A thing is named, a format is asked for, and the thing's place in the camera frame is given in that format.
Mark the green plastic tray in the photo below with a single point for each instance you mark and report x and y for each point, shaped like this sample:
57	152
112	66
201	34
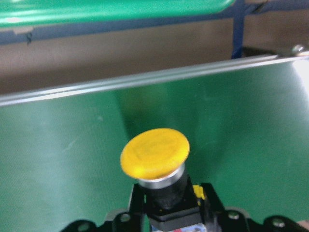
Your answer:
24	13

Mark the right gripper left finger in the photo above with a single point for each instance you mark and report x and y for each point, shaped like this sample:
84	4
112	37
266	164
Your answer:
131	220

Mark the yellow push button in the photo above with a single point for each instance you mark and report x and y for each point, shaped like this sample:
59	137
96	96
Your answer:
156	159

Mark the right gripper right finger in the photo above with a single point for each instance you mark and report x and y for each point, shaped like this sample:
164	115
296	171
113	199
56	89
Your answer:
219	219

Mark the green conveyor belt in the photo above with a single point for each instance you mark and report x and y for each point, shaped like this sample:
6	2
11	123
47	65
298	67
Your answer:
247	121

